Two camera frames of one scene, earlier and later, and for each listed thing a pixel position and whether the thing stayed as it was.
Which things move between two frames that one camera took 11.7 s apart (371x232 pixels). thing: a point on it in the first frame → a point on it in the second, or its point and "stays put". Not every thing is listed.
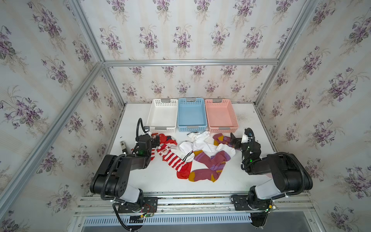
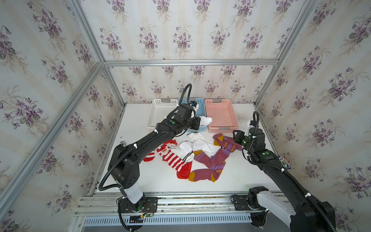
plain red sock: x=185 y=170 stays put
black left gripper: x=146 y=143 → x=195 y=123
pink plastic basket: x=220 y=117 stays put
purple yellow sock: x=219 y=138 stays put
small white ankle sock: x=230 y=151 → x=205 y=121
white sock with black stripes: x=184 y=151 stays put
